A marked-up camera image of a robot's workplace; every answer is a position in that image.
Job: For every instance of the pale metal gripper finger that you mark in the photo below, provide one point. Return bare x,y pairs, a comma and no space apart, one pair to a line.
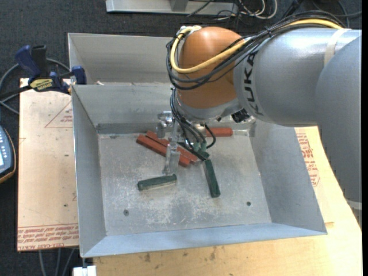
174,162
166,165

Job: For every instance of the red-brown flat block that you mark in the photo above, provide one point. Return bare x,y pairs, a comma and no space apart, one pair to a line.
152,146
221,132
156,138

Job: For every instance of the dark green flat block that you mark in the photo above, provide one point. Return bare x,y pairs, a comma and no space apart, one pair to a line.
212,180
156,182
203,155

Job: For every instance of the grey metal bin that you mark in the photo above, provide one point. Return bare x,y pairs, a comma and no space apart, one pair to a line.
172,206

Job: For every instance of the brown cardboard board, red print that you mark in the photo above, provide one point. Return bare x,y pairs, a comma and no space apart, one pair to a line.
46,168

